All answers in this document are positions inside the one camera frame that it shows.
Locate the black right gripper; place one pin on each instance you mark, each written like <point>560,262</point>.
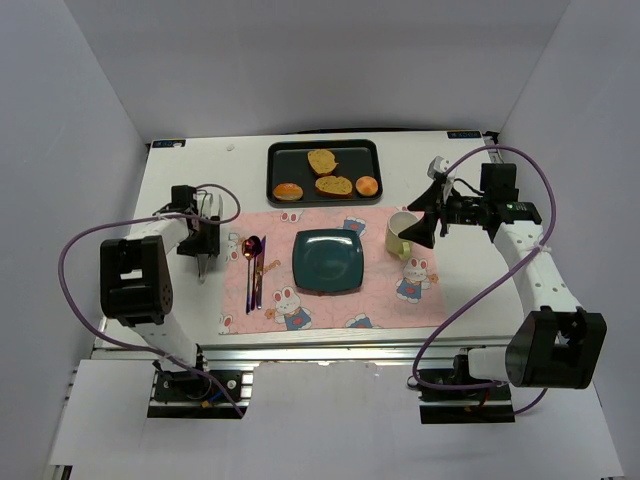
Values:
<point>441,214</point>

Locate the iridescent fork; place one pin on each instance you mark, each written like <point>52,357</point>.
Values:
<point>256,254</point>

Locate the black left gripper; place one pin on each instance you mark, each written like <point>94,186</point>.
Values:
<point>204,247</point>

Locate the iridescent purple spoon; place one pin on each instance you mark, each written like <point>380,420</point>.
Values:
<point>251,249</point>

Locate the green and white mug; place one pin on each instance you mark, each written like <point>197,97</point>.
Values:
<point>396,224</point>

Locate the black baking tray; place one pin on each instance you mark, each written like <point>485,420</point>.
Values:
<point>287,163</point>

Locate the seeded bread slice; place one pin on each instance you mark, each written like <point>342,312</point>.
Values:
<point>334,187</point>
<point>322,162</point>

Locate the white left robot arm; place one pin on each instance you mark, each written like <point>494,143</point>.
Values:
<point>135,283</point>

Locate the aluminium front table rail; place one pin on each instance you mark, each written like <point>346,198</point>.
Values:
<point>324,352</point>

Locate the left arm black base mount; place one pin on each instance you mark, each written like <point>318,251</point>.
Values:
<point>184,395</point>

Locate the iridescent purple knife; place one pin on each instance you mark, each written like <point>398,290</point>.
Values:
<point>260,274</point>

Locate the sesame round bun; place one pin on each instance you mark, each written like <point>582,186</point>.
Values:
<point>288,192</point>

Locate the plain golden round bun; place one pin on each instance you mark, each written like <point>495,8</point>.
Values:
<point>367,186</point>

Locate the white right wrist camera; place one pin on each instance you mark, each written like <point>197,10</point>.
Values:
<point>437,166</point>

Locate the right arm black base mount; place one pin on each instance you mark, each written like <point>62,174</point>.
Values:
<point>461,407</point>

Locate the dark teal square plate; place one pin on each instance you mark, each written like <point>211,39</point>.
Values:
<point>328,261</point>

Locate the pink bunny placemat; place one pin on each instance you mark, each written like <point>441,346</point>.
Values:
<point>395,294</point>

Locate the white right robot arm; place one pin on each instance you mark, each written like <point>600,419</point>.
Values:
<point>559,342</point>

